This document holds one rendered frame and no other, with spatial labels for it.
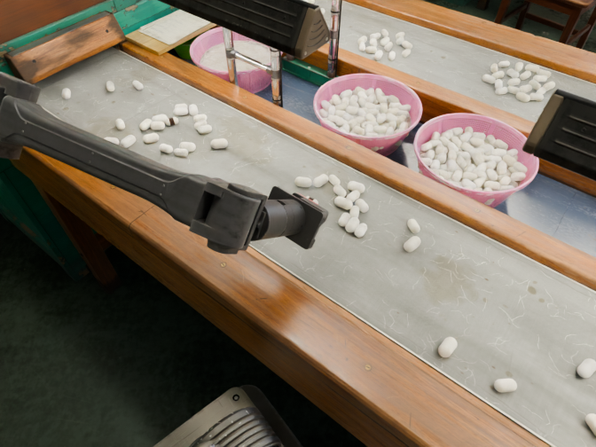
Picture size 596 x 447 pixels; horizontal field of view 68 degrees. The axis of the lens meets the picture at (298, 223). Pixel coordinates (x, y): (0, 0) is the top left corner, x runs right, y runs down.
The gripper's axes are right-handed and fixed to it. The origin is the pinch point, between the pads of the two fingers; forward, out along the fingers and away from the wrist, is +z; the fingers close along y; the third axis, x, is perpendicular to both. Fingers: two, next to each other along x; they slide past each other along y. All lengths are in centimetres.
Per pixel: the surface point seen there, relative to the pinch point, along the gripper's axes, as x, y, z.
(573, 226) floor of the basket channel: -15, -38, 43
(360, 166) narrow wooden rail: -8.7, 4.3, 21.0
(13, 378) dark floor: 100, 76, 6
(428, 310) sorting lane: 6.2, -23.9, 5.9
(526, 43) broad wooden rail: -55, -5, 77
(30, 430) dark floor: 104, 57, 2
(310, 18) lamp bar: -28.6, 10.4, -8.7
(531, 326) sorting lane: 1.2, -38.6, 12.3
